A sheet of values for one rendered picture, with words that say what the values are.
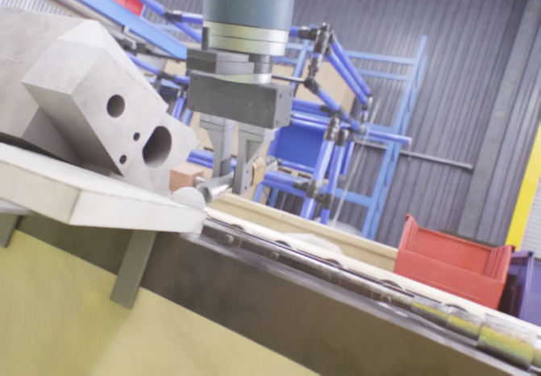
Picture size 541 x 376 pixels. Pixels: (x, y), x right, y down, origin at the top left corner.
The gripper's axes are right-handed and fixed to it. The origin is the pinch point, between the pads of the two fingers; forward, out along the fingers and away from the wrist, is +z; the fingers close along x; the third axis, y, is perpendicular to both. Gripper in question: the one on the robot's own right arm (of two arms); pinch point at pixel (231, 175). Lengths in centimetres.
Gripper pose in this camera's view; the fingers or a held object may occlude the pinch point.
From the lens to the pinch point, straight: 58.5
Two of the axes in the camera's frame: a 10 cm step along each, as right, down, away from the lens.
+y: 4.7, -2.2, 8.5
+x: -8.7, -2.5, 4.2
